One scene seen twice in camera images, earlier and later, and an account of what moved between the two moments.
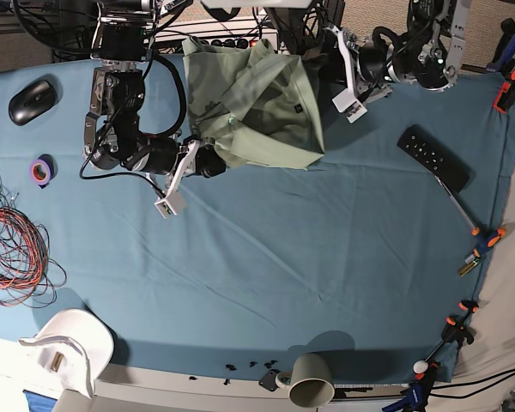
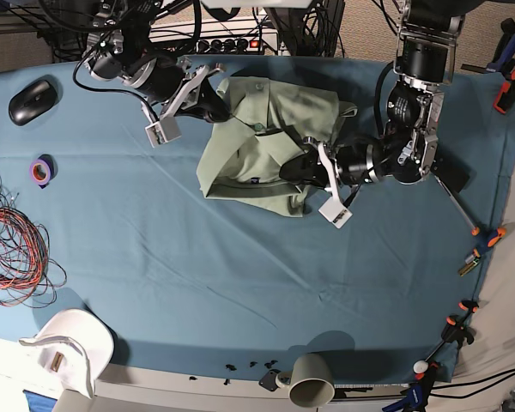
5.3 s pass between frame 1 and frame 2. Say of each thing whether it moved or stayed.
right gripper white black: moved
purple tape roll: stayed
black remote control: stayed
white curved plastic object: stayed
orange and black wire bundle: stayed
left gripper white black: moved
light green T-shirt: moved
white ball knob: stayed
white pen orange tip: stayed
